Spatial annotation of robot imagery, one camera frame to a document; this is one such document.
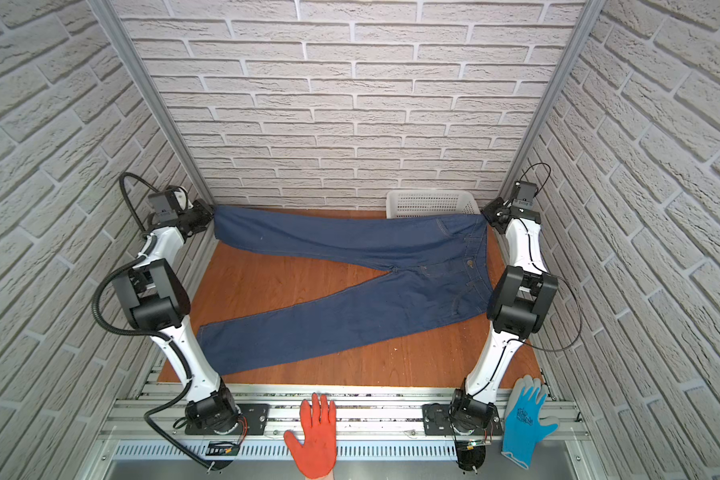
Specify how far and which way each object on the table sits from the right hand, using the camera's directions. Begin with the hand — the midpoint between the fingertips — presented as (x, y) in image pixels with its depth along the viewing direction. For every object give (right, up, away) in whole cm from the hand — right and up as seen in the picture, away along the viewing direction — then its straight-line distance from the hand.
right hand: (489, 205), depth 94 cm
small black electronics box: (-76, -64, -22) cm, 101 cm away
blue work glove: (-1, -58, -22) cm, 63 cm away
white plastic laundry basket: (-14, +4, +23) cm, 28 cm away
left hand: (-91, +2, +1) cm, 91 cm away
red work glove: (-51, -63, -25) cm, 85 cm away
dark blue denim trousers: (-15, -25, +5) cm, 30 cm away
